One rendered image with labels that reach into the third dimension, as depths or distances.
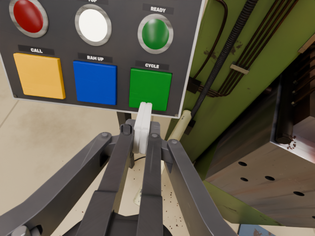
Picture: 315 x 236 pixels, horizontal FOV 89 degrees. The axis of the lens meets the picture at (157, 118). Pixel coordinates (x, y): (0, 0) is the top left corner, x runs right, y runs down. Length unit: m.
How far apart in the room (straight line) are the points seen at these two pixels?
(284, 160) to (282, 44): 0.29
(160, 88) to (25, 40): 0.24
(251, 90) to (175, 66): 0.37
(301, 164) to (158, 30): 0.44
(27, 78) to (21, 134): 1.29
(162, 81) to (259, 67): 0.34
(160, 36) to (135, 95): 0.11
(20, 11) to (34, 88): 0.12
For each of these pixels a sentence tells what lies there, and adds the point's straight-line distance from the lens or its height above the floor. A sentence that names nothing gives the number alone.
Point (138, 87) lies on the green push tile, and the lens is 0.30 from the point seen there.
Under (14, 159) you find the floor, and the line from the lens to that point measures 1.58.
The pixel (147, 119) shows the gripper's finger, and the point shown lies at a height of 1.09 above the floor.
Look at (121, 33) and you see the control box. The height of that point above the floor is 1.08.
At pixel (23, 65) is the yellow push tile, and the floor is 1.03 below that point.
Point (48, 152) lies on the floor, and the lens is 1.48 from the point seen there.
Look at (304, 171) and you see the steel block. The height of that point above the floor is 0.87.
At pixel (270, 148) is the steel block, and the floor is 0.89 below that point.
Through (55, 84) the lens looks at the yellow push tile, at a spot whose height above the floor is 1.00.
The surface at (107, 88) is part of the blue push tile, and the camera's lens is 0.32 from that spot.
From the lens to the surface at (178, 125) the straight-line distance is 0.71.
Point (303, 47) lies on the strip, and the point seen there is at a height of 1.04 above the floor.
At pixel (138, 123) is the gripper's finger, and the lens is 0.16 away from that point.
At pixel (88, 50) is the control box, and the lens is 0.32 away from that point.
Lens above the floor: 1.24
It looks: 57 degrees down
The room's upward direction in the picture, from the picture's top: 11 degrees clockwise
